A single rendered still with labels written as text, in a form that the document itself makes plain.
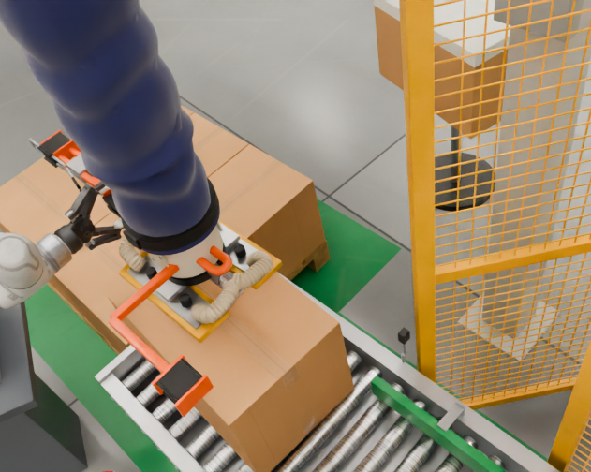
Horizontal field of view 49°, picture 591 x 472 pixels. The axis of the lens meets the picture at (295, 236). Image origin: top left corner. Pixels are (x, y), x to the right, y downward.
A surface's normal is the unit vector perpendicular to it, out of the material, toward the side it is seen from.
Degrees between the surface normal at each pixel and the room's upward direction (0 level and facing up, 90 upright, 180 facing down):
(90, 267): 0
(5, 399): 0
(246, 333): 0
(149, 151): 100
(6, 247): 43
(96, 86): 80
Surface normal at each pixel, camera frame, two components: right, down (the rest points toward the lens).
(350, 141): -0.17, -0.63
